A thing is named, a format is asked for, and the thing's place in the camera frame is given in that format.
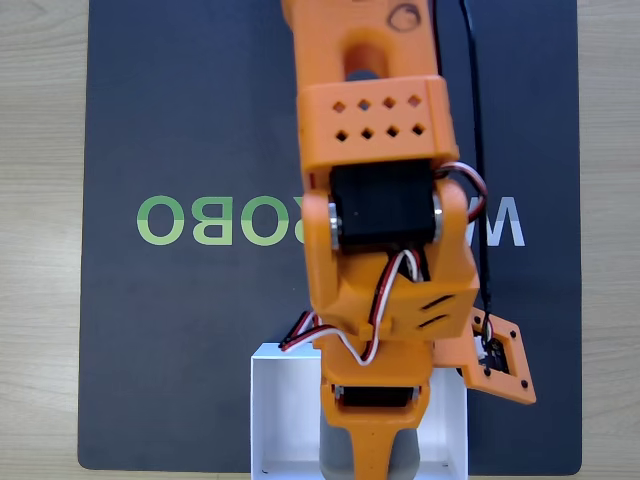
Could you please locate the grey square case gold emblem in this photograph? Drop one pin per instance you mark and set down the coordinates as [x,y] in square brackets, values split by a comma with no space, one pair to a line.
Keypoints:
[332,450]

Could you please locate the white cardboard box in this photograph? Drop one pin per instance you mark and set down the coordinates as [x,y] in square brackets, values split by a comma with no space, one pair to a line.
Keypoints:
[280,410]

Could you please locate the dark blue WOWROBO mat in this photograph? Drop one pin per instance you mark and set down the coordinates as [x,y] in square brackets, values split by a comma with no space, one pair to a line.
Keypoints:
[200,125]

